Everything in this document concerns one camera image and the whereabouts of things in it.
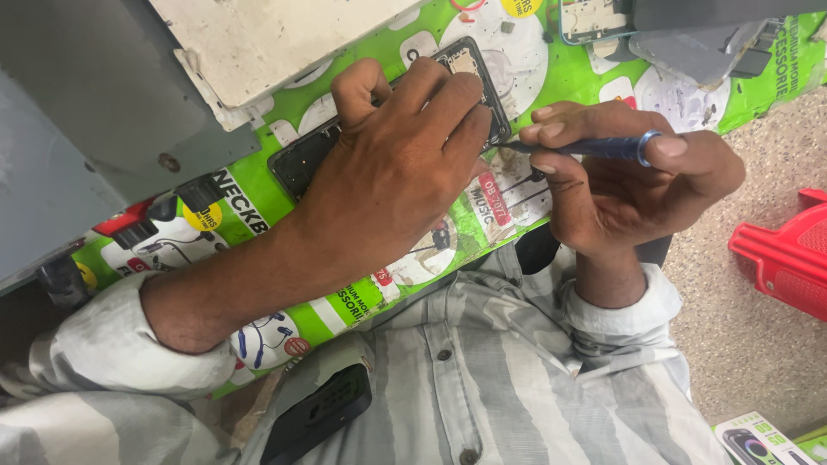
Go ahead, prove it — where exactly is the person's left hand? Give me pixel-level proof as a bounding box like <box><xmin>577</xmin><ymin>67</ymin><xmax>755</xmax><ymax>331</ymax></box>
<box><xmin>294</xmin><ymin>57</ymin><xmax>493</xmax><ymax>262</ymax></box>

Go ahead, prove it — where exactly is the person's right hand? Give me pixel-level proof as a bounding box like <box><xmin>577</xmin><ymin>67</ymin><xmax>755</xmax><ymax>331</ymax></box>
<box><xmin>520</xmin><ymin>100</ymin><xmax>747</xmax><ymax>256</ymax></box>

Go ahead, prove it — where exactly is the blue precision screwdriver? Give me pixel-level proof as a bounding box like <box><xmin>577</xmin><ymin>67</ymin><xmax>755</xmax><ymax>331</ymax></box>
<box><xmin>496</xmin><ymin>130</ymin><xmax>664</xmax><ymax>167</ymax></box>

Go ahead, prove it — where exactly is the black smartphone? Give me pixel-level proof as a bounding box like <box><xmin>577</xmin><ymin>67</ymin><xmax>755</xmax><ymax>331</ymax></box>
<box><xmin>268</xmin><ymin>37</ymin><xmax>513</xmax><ymax>204</ymax></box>

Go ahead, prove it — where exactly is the green printed table mat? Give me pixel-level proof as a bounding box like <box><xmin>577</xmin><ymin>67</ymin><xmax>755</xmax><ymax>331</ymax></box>
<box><xmin>71</xmin><ymin>0</ymin><xmax>827</xmax><ymax>400</ymax></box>

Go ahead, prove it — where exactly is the translucent grey phone cover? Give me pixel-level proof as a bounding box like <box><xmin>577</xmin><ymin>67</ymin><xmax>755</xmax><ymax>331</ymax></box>
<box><xmin>628</xmin><ymin>19</ymin><xmax>770</xmax><ymax>91</ymax></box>

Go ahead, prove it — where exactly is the red plastic stool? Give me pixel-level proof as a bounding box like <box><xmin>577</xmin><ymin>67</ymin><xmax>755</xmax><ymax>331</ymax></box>
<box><xmin>728</xmin><ymin>187</ymin><xmax>827</xmax><ymax>322</ymax></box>

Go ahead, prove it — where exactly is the small black phone component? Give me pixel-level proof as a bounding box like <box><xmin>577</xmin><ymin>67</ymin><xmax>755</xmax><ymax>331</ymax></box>
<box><xmin>730</xmin><ymin>48</ymin><xmax>774</xmax><ymax>80</ymax></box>

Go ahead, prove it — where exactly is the worn white board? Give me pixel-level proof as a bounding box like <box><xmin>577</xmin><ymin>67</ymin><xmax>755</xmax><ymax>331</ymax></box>
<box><xmin>149</xmin><ymin>0</ymin><xmax>427</xmax><ymax>133</ymax></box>

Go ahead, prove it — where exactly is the dark grey panel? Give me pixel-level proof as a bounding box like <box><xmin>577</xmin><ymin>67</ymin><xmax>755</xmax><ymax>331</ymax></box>
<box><xmin>632</xmin><ymin>0</ymin><xmax>827</xmax><ymax>33</ymax></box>

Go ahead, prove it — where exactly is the grey striped shirt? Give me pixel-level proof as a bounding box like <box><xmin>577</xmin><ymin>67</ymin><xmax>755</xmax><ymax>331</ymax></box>
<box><xmin>0</xmin><ymin>242</ymin><xmax>734</xmax><ymax>465</ymax></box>

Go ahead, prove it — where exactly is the black phone in pocket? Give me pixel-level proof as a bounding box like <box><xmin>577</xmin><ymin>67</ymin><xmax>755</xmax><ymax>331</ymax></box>
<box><xmin>260</xmin><ymin>363</ymin><xmax>373</xmax><ymax>465</ymax></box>

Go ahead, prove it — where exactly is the white printed product box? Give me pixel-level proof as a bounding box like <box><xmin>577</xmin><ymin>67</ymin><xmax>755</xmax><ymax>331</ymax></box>
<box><xmin>712</xmin><ymin>411</ymin><xmax>820</xmax><ymax>465</ymax></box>

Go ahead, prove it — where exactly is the green product box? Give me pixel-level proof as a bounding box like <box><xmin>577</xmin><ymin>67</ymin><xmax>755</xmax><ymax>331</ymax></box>
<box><xmin>793</xmin><ymin>426</ymin><xmax>827</xmax><ymax>465</ymax></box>

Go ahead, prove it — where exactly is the grey metal machine housing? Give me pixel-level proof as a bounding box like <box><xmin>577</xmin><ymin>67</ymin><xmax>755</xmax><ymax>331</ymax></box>
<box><xmin>0</xmin><ymin>0</ymin><xmax>262</xmax><ymax>295</ymax></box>

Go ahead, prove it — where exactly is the large black plastic knob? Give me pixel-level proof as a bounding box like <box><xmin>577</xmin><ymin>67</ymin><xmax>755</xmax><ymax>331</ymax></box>
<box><xmin>35</xmin><ymin>254</ymin><xmax>91</xmax><ymax>311</ymax></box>

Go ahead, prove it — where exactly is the light blue phone frame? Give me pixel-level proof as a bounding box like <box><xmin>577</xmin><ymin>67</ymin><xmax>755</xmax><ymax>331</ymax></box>
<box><xmin>559</xmin><ymin>0</ymin><xmax>637</xmax><ymax>46</ymax></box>

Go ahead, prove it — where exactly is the red plastic switch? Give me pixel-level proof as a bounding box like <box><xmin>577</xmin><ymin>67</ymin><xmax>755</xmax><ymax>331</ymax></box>
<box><xmin>92</xmin><ymin>199</ymin><xmax>156</xmax><ymax>237</ymax></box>

